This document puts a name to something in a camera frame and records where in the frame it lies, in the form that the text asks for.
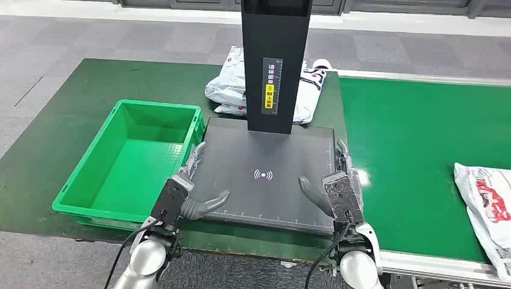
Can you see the label strip on machine column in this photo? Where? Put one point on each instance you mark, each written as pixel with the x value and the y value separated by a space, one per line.
pixel 272 85

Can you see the green conveyor belt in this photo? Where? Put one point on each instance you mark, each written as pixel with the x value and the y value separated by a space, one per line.
pixel 399 139

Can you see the green plastic crate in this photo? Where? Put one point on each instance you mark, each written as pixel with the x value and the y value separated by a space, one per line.
pixel 131 167

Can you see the small white table bracket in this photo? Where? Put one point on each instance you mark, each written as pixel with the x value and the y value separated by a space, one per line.
pixel 288 263

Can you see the large white parcel black print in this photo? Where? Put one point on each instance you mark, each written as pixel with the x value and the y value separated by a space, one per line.
pixel 229 79

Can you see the dark green table mat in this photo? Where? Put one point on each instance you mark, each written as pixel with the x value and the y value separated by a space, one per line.
pixel 119 79

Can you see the aluminium conveyor frame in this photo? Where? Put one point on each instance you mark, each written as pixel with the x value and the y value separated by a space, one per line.
pixel 419 265

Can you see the black inbound scanning machine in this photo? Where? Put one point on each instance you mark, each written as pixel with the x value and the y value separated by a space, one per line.
pixel 279 40

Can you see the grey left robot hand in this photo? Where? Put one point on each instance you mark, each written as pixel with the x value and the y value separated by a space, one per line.
pixel 171 199

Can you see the flat white parcel bag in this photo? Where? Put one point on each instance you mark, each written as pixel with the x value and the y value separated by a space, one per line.
pixel 231 109

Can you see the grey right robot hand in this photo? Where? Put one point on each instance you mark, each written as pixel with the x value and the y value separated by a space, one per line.
pixel 343 197

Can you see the white parcel bag red print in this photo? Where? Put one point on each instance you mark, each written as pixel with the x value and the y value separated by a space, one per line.
pixel 487 207

